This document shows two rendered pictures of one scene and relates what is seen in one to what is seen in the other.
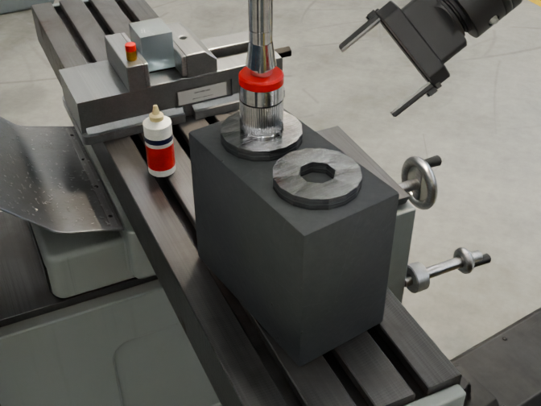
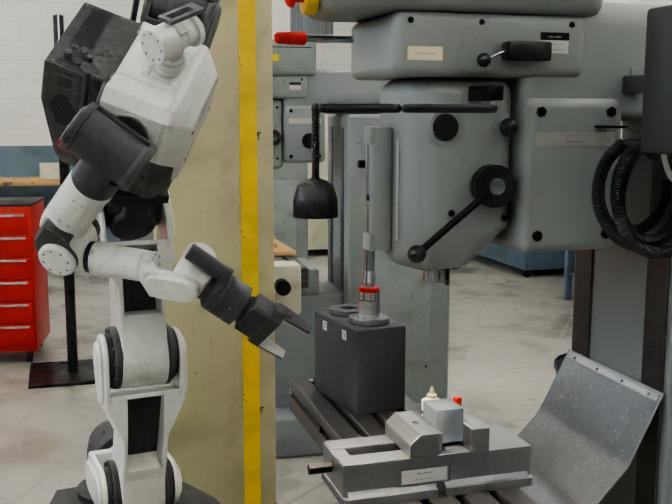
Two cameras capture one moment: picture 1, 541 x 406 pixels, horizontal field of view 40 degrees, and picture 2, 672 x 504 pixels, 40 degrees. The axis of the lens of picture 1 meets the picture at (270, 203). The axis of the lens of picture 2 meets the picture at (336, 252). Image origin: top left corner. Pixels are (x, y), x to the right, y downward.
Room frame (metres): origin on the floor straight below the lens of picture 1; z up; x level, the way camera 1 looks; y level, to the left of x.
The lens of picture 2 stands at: (2.67, 0.24, 1.58)
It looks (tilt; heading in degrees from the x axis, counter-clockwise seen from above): 9 degrees down; 189
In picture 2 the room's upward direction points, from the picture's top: straight up
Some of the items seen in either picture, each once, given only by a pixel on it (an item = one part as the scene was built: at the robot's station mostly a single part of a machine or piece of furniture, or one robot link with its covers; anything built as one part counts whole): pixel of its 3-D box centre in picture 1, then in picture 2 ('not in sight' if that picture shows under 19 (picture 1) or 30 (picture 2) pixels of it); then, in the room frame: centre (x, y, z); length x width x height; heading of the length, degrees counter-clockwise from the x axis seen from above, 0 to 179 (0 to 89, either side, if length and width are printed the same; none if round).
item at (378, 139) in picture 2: not in sight; (377, 188); (1.10, 0.07, 1.45); 0.04 x 0.04 x 0.21; 25
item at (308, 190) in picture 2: not in sight; (315, 197); (1.21, -0.02, 1.44); 0.07 x 0.07 x 0.06
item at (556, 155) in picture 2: not in sight; (539, 170); (0.97, 0.35, 1.47); 0.24 x 0.19 x 0.26; 25
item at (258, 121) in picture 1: (261, 105); (369, 303); (0.69, 0.01, 1.16); 0.05 x 0.05 x 0.06
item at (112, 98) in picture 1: (172, 71); (426, 450); (1.10, 0.16, 0.98); 0.35 x 0.15 x 0.11; 116
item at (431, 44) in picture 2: not in sight; (463, 49); (1.03, 0.21, 1.68); 0.34 x 0.24 x 0.10; 115
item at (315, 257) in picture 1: (287, 223); (358, 355); (0.65, -0.02, 1.03); 0.22 x 0.12 x 0.20; 34
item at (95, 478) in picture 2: not in sight; (133, 478); (0.60, -0.58, 0.68); 0.21 x 0.20 x 0.13; 33
